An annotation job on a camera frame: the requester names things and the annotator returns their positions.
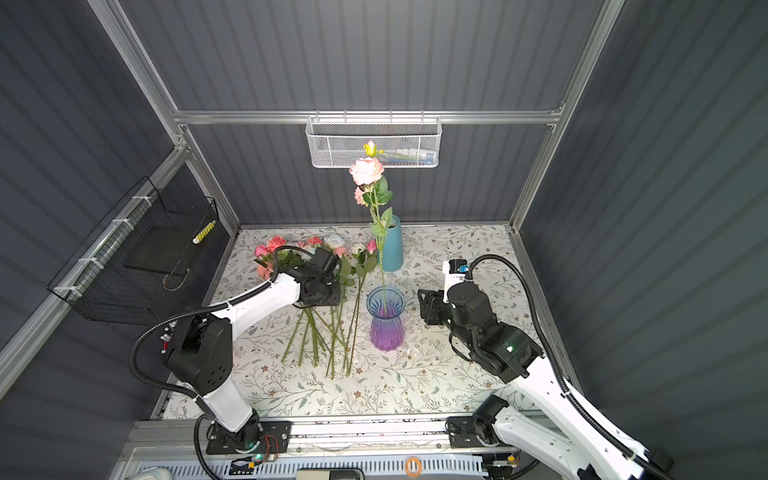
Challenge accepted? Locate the white wire wall basket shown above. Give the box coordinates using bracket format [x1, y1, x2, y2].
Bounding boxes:
[305, 118, 443, 169]

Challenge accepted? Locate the pink carnation flower stem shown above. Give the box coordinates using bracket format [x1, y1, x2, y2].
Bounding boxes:
[348, 140, 393, 286]

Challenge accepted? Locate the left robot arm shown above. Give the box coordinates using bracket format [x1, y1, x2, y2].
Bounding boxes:
[128, 245, 341, 453]

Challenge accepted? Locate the teal cylindrical vase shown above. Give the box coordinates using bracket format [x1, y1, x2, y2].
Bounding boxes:
[382, 215, 404, 272]

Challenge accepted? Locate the black wire wall basket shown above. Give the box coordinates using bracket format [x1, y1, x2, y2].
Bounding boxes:
[48, 182, 226, 326]

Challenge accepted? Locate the bunch of lying flowers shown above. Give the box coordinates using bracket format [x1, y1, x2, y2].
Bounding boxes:
[254, 236, 379, 379]

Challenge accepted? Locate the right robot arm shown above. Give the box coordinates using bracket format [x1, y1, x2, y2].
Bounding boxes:
[417, 282, 674, 479]

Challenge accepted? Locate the purple ribbed glass vase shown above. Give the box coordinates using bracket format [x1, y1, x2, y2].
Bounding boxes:
[366, 286, 406, 352]

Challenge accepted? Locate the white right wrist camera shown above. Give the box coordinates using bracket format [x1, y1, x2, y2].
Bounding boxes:
[442, 259, 468, 303]

